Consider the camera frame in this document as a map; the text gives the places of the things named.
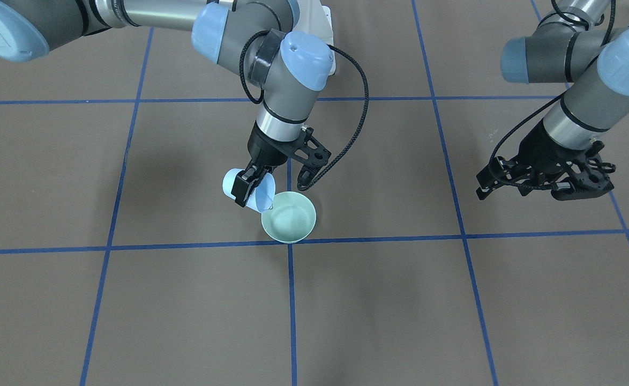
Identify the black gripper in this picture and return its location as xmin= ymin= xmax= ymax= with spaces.
xmin=476 ymin=122 xmax=616 ymax=201
xmin=230 ymin=124 xmax=331 ymax=207

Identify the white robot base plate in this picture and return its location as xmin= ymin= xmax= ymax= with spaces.
xmin=282 ymin=1 xmax=335 ymax=85

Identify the light blue plastic cup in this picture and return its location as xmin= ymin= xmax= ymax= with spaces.
xmin=222 ymin=168 xmax=276 ymax=213

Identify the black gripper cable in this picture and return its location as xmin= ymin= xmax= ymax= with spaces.
xmin=238 ymin=29 xmax=370 ymax=192
xmin=489 ymin=0 xmax=615 ymax=188

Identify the brown paper table mat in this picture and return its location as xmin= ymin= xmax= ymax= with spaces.
xmin=0 ymin=0 xmax=629 ymax=386

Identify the light green bowl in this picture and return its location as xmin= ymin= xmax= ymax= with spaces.
xmin=261 ymin=191 xmax=317 ymax=244

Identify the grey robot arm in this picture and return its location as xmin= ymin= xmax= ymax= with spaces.
xmin=214 ymin=1 xmax=629 ymax=212
xmin=0 ymin=1 xmax=364 ymax=206

